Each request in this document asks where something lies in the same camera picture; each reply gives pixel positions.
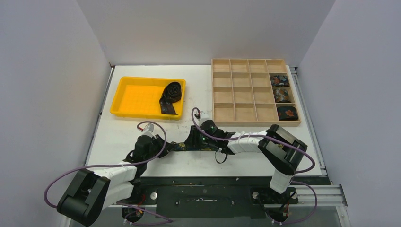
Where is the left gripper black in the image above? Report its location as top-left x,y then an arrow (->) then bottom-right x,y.
144,134 -> 174,163

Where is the blue yellow floral tie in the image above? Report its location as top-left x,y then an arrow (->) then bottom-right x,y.
168,142 -> 219,152

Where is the yellow plastic tray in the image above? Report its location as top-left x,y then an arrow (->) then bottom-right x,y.
110,77 -> 186,120

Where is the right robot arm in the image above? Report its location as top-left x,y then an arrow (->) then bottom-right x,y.
184,120 -> 309,203

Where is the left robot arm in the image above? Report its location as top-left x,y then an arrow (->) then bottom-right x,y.
56,135 -> 170,227

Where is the black patterned tie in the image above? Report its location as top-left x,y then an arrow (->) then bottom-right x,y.
159,81 -> 182,115

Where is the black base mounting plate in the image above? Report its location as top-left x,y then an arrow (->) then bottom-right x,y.
122,176 -> 298,219

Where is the wooden compartment box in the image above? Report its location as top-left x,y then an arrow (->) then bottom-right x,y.
211,58 -> 301,127

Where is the rolled tie bottom slot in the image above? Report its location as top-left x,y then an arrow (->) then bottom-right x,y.
277,105 -> 299,121

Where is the rolled tie slot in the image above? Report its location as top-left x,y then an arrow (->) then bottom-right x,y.
270,74 -> 290,87
277,105 -> 299,121
273,88 -> 291,103

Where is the rolled tie middle slot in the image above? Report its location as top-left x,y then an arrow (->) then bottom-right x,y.
273,88 -> 291,103

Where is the rolled tie top slot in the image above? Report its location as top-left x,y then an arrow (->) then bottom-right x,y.
270,74 -> 290,87

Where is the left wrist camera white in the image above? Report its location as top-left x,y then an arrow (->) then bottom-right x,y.
138,123 -> 155,138

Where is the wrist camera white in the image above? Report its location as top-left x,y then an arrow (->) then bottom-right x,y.
194,111 -> 211,127
138,123 -> 155,138

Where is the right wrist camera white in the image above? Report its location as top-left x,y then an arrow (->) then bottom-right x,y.
194,111 -> 211,127

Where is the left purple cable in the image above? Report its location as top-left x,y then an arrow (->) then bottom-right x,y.
43,121 -> 174,227

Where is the purple cable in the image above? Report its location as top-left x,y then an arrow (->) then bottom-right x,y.
191,107 -> 318,225
43,121 -> 174,227

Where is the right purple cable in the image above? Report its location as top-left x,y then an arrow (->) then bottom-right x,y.
191,107 -> 318,225

